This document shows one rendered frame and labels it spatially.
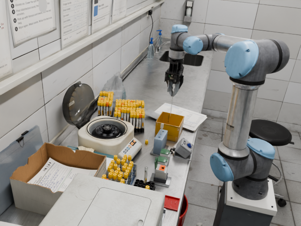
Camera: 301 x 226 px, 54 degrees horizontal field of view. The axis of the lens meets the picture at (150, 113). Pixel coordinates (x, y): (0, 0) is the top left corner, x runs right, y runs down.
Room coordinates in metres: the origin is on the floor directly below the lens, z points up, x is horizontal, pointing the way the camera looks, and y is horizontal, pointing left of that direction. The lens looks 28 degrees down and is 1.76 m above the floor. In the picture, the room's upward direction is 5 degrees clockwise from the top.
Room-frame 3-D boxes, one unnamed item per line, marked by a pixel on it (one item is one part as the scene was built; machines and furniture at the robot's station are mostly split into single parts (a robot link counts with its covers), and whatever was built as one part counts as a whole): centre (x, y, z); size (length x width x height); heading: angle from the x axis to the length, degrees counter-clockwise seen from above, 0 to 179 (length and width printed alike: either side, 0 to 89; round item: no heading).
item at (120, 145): (1.23, 0.19, 0.94); 0.30 x 0.24 x 0.12; 69
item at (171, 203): (0.88, -0.11, 0.88); 0.07 x 0.07 x 0.01; 78
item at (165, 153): (1.15, -0.09, 0.91); 0.05 x 0.04 x 0.07; 78
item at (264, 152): (0.99, -0.45, 1.07); 0.13 x 0.12 x 0.14; 116
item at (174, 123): (1.41, -0.11, 0.93); 0.13 x 0.13 x 0.10; 74
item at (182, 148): (1.23, -0.17, 0.92); 0.13 x 0.07 x 0.08; 78
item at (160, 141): (1.25, -0.06, 0.92); 0.10 x 0.07 x 0.10; 163
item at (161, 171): (1.01, -0.07, 0.92); 0.05 x 0.04 x 0.06; 78
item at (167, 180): (1.01, -0.07, 0.89); 0.09 x 0.05 x 0.04; 78
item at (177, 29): (1.38, -0.10, 1.43); 0.09 x 0.08 x 0.11; 26
